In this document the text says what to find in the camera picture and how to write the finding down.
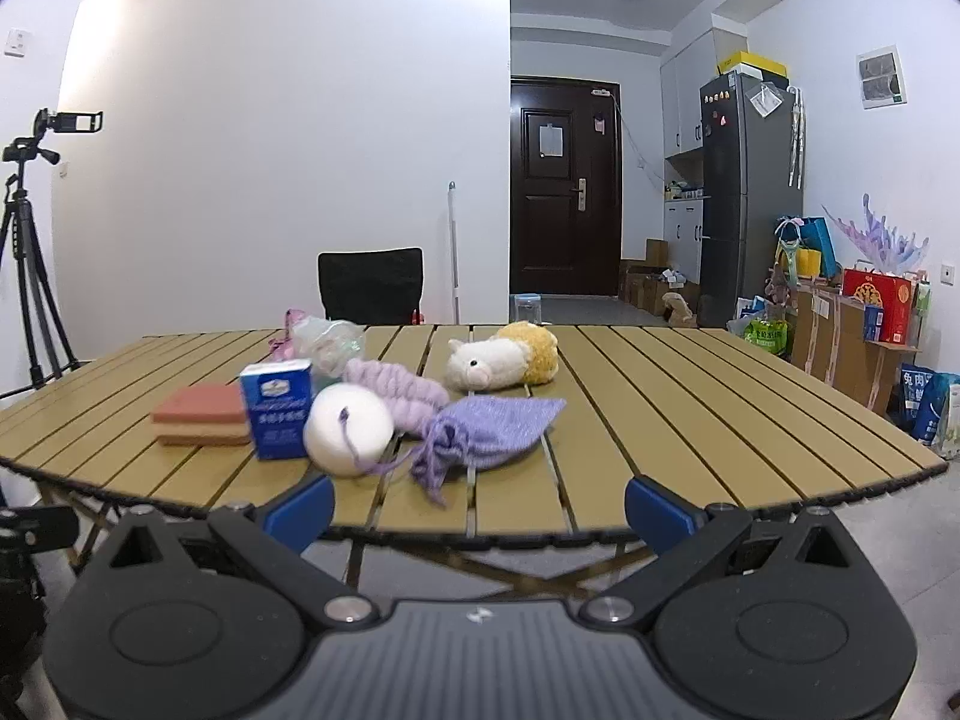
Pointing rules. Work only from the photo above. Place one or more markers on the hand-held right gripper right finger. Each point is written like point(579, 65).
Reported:
point(660, 514)

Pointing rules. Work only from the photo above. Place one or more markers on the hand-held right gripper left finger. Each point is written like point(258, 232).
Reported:
point(304, 510)

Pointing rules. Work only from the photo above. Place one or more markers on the white round ball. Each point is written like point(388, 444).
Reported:
point(349, 435)

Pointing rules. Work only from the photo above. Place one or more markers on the blue white carton box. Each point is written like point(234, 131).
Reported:
point(277, 412)

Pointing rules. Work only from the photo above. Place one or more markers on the pink orange sponge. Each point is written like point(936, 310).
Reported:
point(199, 409)

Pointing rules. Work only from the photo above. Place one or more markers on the purple knitted scrunchie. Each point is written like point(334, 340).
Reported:
point(390, 382)

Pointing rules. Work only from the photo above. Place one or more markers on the clear plastic bag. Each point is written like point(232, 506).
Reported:
point(330, 345)

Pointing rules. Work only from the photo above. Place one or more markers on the white yellow plush toy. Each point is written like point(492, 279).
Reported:
point(487, 360)

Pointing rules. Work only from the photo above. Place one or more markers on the tan slatted folding table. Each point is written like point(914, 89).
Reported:
point(675, 405)

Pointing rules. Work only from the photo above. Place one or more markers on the beige plush toy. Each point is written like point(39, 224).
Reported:
point(679, 310)

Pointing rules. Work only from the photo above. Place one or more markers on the green plastic bag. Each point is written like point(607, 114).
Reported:
point(769, 337)

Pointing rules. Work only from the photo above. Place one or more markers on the pile of small cardboard boxes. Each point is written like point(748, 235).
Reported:
point(645, 281)

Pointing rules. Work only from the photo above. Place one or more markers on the black folding chair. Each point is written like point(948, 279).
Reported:
point(371, 285)

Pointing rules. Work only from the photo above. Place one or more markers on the tall cardboard boxes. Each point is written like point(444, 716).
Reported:
point(832, 345)

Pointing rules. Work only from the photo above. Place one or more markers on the clear jar with blue lid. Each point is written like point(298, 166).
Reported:
point(526, 309)

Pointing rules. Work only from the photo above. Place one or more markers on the white base cabinet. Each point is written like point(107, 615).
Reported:
point(682, 240)

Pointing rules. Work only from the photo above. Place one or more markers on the dark brown door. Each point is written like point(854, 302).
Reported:
point(562, 240)

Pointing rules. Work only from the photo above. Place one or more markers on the yellow gift bag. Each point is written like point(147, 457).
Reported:
point(808, 262)

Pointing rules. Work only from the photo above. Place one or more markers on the blue white sacks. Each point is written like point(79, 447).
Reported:
point(934, 405)

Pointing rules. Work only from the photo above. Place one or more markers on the red gift box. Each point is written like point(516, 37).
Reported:
point(877, 304)

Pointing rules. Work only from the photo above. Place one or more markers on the blue gift bag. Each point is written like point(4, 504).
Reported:
point(819, 244)

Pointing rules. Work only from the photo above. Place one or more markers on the grey refrigerator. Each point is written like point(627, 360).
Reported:
point(742, 202)

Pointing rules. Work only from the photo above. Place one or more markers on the purple coral decoration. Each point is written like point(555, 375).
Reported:
point(877, 240)

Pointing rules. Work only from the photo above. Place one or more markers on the paper sheet on door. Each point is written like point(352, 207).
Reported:
point(551, 141)

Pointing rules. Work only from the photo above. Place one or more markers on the black tripod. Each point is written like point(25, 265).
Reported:
point(22, 152)

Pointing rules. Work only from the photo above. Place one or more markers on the yellow black box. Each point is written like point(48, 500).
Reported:
point(754, 62)

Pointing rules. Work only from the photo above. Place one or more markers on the white electric panel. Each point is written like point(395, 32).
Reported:
point(883, 77)

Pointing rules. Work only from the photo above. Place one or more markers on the white wall cabinet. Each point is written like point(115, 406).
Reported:
point(694, 90)

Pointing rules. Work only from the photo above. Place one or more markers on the black camera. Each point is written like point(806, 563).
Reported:
point(71, 122)

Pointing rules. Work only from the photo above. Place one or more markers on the white wall switch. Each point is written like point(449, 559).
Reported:
point(16, 43)

